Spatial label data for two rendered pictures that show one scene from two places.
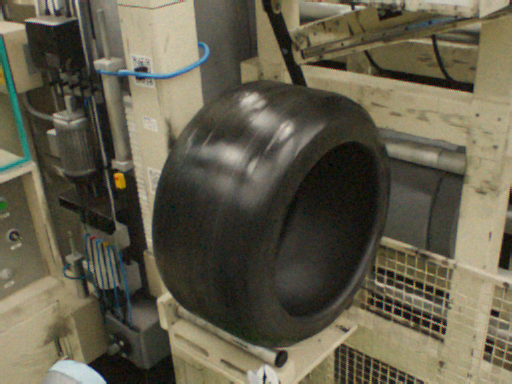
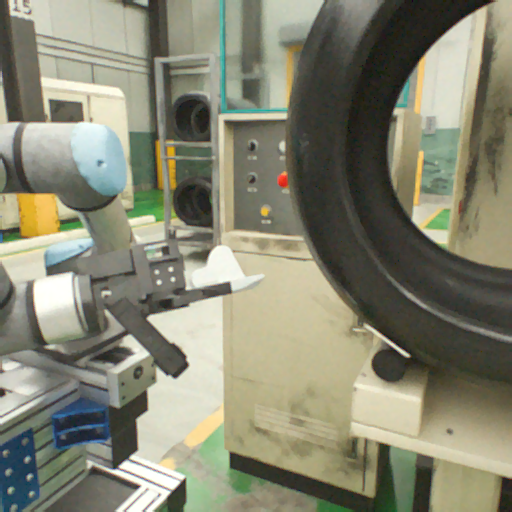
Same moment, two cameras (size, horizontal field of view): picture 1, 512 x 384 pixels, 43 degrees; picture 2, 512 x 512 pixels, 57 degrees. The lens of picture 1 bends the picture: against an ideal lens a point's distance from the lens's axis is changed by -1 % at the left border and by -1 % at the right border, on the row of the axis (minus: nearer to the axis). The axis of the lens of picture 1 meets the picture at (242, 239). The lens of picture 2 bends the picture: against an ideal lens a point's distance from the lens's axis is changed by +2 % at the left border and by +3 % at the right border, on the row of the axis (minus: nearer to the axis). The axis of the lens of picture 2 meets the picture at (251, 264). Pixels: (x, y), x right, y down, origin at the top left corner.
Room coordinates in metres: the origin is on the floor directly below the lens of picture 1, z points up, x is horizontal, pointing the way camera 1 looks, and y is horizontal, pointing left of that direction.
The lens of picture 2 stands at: (0.81, -0.55, 1.19)
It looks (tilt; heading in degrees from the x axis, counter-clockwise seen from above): 15 degrees down; 72
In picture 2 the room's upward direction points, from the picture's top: straight up
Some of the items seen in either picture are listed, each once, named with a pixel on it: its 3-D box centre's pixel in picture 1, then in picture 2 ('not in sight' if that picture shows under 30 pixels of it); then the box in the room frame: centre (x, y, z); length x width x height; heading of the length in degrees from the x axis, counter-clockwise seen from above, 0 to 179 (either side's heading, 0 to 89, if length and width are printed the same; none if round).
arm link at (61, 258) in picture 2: not in sight; (74, 267); (0.75, 0.66, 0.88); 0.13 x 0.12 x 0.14; 164
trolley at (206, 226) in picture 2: not in sight; (219, 163); (2.09, 4.39, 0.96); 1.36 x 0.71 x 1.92; 43
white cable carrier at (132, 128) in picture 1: (148, 180); not in sight; (1.58, 0.24, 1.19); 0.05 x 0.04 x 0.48; 136
